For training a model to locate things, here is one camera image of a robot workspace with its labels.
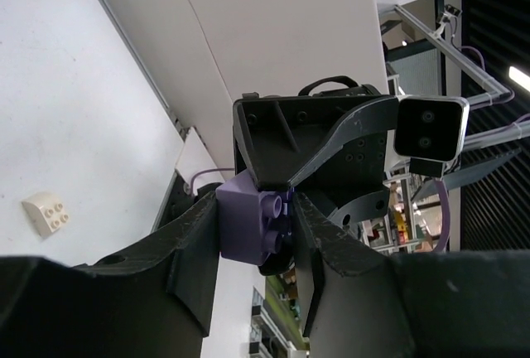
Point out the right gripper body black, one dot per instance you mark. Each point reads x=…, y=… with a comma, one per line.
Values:
x=347, y=188

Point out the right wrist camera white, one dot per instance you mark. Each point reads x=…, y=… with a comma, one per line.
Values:
x=427, y=132

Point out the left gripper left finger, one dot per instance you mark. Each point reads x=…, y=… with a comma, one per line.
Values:
x=152, y=299

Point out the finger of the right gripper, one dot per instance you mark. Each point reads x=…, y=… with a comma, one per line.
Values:
x=369, y=115
x=273, y=136

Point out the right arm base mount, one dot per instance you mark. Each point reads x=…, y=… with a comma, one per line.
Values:
x=178, y=200

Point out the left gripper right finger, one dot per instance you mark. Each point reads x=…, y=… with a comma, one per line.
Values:
x=356, y=302

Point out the cream lego brick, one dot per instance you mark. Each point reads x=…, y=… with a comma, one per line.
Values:
x=47, y=212

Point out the purple square lego brick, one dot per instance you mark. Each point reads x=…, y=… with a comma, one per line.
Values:
x=252, y=224

